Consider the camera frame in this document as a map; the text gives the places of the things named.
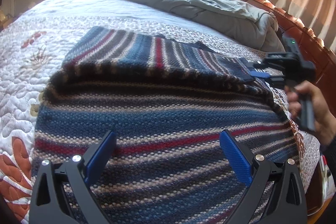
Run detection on blue striped knit sweater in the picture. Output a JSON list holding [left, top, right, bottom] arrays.
[[32, 27, 298, 223]]

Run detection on person's right hand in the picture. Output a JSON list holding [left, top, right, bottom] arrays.
[[285, 81, 335, 145]]

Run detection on red wooden headboard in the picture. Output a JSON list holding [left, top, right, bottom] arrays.
[[242, 0, 335, 114]]

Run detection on grey rumpled duvet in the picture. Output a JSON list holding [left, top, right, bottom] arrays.
[[128, 0, 285, 52]]

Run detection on floral quilted bedspread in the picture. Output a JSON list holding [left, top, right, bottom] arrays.
[[1, 0, 319, 223]]

